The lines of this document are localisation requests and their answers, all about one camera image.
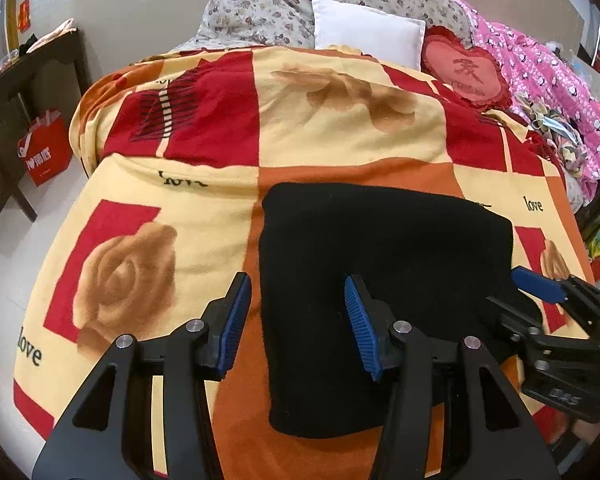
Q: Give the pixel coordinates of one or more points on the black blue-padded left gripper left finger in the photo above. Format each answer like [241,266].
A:
[105,431]

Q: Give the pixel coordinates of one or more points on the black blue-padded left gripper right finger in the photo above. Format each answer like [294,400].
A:
[488,433]

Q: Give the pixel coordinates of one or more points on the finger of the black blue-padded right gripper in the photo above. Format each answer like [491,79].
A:
[538,286]

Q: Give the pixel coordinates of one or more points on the black pants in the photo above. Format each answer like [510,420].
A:
[439,262]

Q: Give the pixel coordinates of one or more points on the colourful crumpled cloth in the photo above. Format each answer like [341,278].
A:
[559,135]

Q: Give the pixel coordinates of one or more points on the pink patterned quilt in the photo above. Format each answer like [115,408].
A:
[532,70]

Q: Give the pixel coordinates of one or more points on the red heart-shaped cushion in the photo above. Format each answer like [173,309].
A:
[472,73]

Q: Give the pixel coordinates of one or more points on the yellow red orange love blanket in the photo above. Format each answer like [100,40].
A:
[179,152]

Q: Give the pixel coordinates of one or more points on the red paper shopping bag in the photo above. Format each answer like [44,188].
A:
[45,150]

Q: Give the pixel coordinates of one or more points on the white pillow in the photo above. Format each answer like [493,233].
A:
[384,36]

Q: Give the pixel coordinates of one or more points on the dark wooden desk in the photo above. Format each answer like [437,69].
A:
[17,103]

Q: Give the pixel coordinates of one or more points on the grey floral quilt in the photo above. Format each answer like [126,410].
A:
[229,24]

